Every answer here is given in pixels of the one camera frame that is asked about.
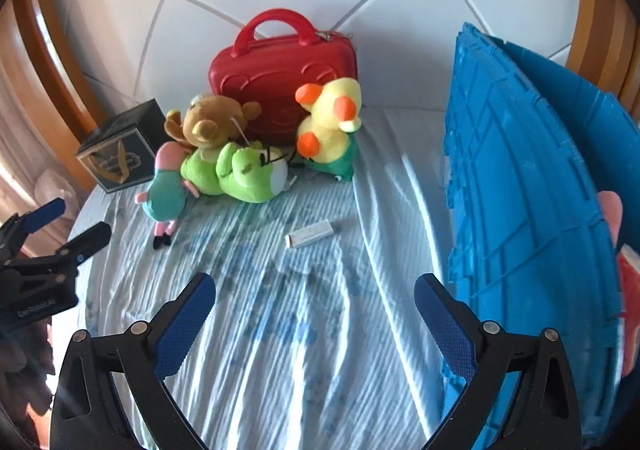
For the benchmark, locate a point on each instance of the wooden door frame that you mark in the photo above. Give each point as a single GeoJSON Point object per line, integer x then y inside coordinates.
{"type": "Point", "coordinates": [45, 78]}

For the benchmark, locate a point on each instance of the small white medicine box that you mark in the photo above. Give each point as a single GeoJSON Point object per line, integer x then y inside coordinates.
{"type": "Point", "coordinates": [309, 234]}

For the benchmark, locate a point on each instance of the black gift bag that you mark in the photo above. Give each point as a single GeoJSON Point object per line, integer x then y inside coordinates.
{"type": "Point", "coordinates": [121, 152]}

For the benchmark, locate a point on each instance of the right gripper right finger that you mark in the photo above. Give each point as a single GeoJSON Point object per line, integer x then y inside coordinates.
{"type": "Point", "coordinates": [544, 410]}

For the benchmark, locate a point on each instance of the light blue patterned bedsheet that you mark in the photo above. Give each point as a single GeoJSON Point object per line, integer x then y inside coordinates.
{"type": "Point", "coordinates": [320, 347]}

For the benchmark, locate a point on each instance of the red bear suitcase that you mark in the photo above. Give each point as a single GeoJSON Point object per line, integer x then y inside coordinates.
{"type": "Point", "coordinates": [273, 54]}

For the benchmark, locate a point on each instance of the green frog plush toy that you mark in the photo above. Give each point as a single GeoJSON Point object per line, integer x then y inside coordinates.
{"type": "Point", "coordinates": [253, 174]}

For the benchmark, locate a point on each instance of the pink pig plush toy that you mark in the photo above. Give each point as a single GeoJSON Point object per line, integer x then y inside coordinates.
{"type": "Point", "coordinates": [165, 199]}

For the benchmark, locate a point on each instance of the yellow duck plush toy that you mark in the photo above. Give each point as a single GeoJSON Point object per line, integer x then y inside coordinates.
{"type": "Point", "coordinates": [324, 138]}

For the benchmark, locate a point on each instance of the person's left hand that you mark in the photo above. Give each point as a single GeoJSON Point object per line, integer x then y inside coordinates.
{"type": "Point", "coordinates": [26, 362]}

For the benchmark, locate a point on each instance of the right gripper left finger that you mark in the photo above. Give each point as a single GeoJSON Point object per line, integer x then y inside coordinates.
{"type": "Point", "coordinates": [87, 412]}

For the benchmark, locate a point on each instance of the blue plastic crate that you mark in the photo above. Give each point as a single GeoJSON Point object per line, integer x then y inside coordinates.
{"type": "Point", "coordinates": [544, 187]}

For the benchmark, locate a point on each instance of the white curtain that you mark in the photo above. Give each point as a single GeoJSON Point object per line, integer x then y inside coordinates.
{"type": "Point", "coordinates": [31, 176]}

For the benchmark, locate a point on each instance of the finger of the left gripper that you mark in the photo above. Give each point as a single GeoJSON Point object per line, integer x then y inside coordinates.
{"type": "Point", "coordinates": [66, 259]}
{"type": "Point", "coordinates": [17, 228]}

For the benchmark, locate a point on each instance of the brown bear plush toy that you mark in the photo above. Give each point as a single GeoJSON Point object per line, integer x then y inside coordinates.
{"type": "Point", "coordinates": [210, 121]}

